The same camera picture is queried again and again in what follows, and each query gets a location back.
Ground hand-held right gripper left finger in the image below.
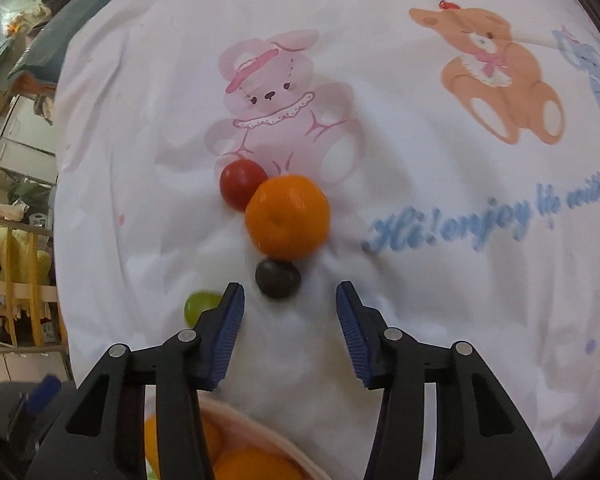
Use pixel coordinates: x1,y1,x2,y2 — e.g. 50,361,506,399
25,282,246,480

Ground wooden chair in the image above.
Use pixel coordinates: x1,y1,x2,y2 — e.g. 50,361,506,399
0,210,68,356

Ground white cartoon printed blanket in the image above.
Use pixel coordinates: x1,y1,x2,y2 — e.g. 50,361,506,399
52,0,600,480

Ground dark purple plum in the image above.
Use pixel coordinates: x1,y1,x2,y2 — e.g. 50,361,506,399
255,258,302,299

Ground white kitchen cabinets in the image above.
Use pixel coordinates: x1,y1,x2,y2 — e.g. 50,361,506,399
0,92,58,186

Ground large orange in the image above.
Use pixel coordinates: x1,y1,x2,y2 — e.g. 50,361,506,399
214,446,306,480

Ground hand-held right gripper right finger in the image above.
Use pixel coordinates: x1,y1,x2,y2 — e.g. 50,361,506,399
336,281,553,480

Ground teal grey cushion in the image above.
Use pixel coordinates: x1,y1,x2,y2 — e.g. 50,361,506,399
7,0,136,96

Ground pink speckled plate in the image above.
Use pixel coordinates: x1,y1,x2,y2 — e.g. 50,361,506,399
142,394,333,480

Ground yellow cloth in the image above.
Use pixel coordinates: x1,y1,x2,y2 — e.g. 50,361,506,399
0,227,53,286

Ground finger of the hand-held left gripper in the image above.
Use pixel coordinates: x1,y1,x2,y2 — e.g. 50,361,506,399
7,374,63,443

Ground green lime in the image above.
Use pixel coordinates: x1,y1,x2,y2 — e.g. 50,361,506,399
183,290,223,326

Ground red plum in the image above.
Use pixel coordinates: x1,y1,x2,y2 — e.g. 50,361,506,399
219,158,270,212

